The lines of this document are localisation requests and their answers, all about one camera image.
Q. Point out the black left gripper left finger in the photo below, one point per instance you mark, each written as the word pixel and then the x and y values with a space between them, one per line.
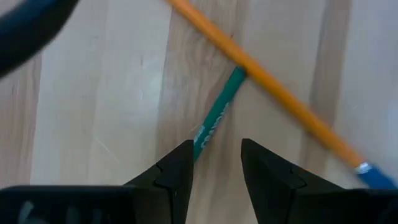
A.
pixel 177 174

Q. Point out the teal green pencil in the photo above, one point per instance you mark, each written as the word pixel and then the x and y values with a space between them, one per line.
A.
pixel 220 107

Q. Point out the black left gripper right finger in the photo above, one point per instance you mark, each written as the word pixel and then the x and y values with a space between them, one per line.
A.
pixel 267 180

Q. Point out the orange pencil blue eraser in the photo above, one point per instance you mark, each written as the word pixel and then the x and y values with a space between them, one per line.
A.
pixel 273 84

